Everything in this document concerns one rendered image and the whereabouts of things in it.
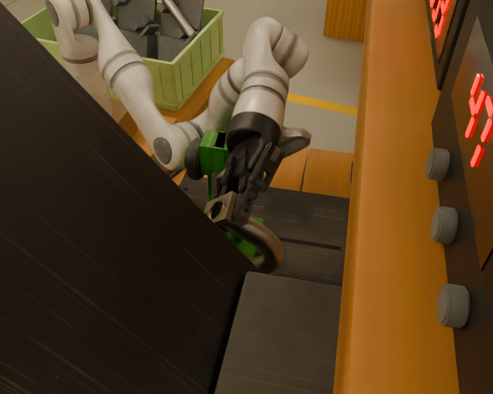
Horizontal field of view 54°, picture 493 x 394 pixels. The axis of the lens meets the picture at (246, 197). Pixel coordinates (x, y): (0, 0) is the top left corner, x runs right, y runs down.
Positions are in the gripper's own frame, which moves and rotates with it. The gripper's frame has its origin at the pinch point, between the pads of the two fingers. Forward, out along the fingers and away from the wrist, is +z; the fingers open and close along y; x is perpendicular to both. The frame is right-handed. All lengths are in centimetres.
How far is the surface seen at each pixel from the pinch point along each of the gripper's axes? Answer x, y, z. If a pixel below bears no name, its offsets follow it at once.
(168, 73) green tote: 5, -64, -71
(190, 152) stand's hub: -0.7, -17.4, -17.1
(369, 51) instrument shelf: -14.7, 33.6, 6.6
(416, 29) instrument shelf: -12.2, 34.9, 3.4
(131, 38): -5, -84, -93
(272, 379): 1.5, 11.4, 20.5
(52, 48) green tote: -24, -93, -77
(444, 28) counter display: -14.4, 38.1, 7.9
